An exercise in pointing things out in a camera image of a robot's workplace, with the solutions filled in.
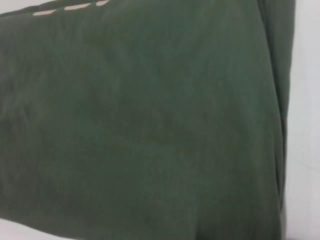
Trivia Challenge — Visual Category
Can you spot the dark green t-shirt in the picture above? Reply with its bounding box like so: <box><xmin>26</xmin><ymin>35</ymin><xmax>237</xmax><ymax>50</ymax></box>
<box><xmin>0</xmin><ymin>0</ymin><xmax>298</xmax><ymax>240</ymax></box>

